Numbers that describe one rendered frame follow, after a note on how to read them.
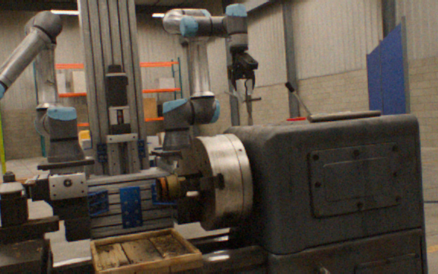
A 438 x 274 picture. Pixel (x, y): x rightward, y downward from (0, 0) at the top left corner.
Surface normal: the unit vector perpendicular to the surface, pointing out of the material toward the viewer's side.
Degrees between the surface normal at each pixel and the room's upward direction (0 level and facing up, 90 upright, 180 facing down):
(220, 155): 51
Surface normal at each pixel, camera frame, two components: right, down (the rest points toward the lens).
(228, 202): 0.33, 0.31
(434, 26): -0.90, 0.10
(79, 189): 0.31, 0.03
